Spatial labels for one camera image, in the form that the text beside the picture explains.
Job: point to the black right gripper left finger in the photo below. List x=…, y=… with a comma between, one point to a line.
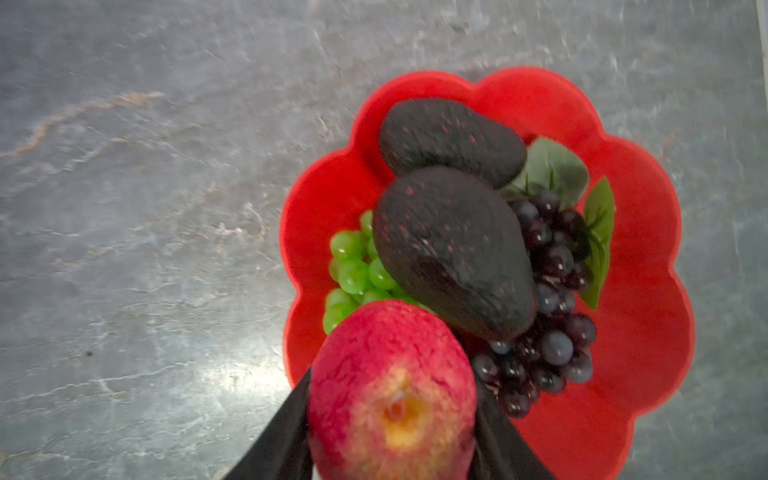
x=282, y=451

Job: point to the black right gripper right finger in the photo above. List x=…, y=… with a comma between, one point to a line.
x=500, y=452

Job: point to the dark purple fake grapes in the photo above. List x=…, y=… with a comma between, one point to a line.
x=568, y=228

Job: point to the red fake apple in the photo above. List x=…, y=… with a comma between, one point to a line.
x=392, y=396

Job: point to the green fake grapes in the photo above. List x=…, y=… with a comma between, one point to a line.
x=359, y=275

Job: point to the dark fake avocado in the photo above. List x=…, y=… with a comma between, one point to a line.
x=452, y=243
x=430, y=132

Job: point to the red flower-shaped fruit bowl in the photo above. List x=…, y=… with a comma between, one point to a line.
x=646, y=330

